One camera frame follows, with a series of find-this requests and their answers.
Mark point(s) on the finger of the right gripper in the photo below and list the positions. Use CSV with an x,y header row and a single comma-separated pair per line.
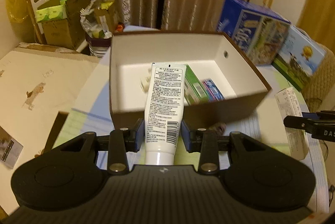
x,y
321,115
297,122

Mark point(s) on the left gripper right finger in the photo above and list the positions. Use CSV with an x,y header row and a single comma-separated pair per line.
x,y
205,142

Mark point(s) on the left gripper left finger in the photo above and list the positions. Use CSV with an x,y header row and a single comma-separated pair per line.
x,y
120,142

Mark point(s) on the white green ointment box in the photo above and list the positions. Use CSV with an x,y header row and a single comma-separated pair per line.
x,y
291,114

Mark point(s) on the dark velvet scrunchie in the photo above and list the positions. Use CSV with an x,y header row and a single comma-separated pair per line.
x,y
219,128

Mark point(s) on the clear blue label box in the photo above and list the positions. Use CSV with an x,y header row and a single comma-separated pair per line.
x,y
212,90

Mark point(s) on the green medicine box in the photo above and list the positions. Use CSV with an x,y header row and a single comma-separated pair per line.
x,y
194,91

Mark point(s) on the white cream tube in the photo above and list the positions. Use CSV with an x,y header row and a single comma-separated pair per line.
x,y
163,113

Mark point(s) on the white plastic rectangular case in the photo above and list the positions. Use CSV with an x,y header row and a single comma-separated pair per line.
x,y
145,83

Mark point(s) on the checkered tablecloth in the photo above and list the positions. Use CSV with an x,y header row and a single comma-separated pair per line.
x,y
91,111

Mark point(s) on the light blue milk carton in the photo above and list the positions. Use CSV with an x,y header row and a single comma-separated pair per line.
x,y
299,58

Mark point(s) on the brown cardboard storage box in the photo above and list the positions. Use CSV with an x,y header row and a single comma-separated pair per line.
x,y
125,48

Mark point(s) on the dark blue milk carton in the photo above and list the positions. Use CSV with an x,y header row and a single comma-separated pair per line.
x,y
258,31

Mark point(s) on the cartoon print bedsheet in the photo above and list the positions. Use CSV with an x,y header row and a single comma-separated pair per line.
x,y
35,86

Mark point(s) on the small photo card box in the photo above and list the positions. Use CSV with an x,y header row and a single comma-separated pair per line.
x,y
10,149

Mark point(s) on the small open cardboard box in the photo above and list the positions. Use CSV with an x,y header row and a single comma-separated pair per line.
x,y
107,16

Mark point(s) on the crumpled grey plastic bag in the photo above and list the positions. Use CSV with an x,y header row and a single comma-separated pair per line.
x,y
95,26

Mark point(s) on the cardboard box with tissues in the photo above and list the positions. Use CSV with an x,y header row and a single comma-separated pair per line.
x,y
57,22

